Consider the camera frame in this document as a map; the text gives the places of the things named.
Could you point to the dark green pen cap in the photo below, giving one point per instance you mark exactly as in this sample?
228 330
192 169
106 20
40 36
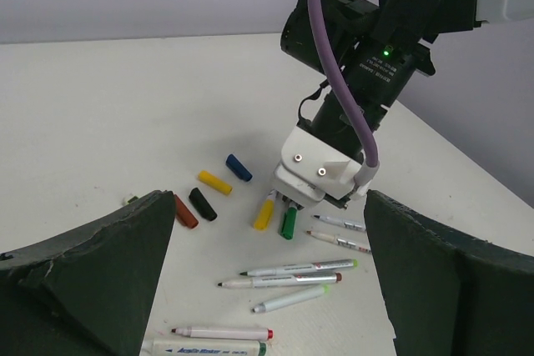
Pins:
201 205

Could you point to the blue cap marker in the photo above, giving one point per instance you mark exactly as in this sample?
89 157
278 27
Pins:
340 222

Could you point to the dark green cap marker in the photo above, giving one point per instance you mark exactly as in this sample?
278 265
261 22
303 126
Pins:
302 268

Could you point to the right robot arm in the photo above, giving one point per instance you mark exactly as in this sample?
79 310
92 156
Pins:
357 44

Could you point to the yellow pen cap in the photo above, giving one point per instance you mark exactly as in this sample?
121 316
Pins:
214 182

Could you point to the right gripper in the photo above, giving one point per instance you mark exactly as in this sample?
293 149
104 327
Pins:
331 126

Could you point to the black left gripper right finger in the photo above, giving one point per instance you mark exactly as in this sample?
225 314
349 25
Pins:
445 291

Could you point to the lime green grip pen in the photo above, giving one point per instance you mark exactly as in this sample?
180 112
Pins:
290 299

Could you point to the blue pen cap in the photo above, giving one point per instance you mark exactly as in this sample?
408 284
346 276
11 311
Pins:
237 168

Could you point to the brown cap short marker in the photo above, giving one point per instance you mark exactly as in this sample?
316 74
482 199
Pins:
200 346

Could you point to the yellow cap long marker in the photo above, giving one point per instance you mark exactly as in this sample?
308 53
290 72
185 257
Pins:
339 241

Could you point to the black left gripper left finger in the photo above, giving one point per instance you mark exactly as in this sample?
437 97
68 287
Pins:
90 290

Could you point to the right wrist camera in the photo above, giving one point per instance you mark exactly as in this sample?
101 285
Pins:
311 171

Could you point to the red tip marker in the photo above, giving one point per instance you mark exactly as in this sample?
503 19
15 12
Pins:
259 334

